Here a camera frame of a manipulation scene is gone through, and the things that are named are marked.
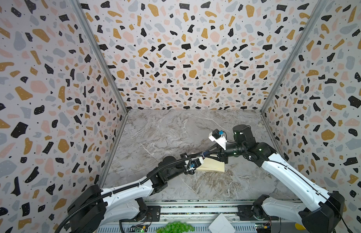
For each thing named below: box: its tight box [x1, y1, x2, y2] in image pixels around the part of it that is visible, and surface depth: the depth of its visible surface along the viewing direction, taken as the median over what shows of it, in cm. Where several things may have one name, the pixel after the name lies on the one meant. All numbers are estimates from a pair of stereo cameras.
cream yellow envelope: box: [196, 157, 226, 173], surface depth 92 cm
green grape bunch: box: [156, 221, 195, 233], surface depth 69 cm
